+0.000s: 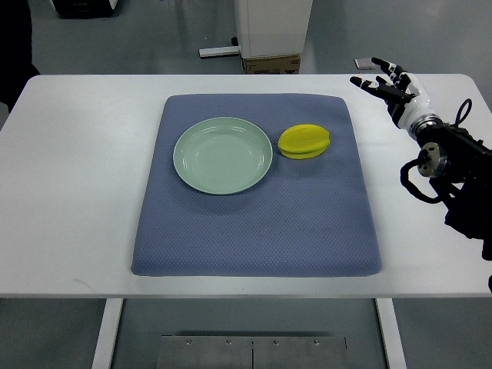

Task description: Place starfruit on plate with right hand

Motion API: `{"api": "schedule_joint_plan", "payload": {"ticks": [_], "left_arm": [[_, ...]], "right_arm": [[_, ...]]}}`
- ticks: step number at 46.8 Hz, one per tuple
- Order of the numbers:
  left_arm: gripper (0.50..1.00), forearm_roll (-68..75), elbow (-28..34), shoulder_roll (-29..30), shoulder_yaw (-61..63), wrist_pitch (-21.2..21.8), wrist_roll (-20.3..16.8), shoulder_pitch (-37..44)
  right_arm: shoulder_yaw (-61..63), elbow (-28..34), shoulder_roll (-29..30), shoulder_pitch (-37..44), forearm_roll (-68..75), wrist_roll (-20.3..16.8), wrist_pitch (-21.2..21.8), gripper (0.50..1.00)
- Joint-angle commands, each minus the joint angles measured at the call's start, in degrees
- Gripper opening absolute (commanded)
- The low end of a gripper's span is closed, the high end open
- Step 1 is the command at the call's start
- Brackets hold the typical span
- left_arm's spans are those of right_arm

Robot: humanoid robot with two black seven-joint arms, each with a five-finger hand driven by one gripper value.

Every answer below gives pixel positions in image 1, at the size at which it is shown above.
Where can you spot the black white device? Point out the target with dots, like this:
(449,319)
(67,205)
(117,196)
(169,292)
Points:
(84,8)

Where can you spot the metal base plate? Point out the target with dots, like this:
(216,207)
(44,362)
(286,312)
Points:
(252,352)

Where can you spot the blue quilted mat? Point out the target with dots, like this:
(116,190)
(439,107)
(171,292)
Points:
(305,218)

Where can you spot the white left table leg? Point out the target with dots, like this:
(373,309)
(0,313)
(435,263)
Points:
(108,333)

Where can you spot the white cabinet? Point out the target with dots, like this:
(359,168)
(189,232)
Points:
(269,28)

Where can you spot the white right table leg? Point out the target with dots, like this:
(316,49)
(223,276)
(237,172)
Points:
(390,333)

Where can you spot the light green plate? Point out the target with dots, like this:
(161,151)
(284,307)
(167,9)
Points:
(222,156)

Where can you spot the small grey floor plate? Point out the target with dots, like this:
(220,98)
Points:
(364,64)

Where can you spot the white metal floor bar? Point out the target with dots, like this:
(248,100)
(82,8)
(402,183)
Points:
(219,52)

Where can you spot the cardboard box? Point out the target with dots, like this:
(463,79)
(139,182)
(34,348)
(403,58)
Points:
(284,65)

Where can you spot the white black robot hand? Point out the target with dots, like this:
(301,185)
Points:
(408,104)

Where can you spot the yellow starfruit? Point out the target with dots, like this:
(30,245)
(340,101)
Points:
(304,141)

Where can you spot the white table leg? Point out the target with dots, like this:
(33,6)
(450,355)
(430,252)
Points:
(390,333)
(108,333)

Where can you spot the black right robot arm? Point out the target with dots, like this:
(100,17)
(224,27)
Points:
(455,169)

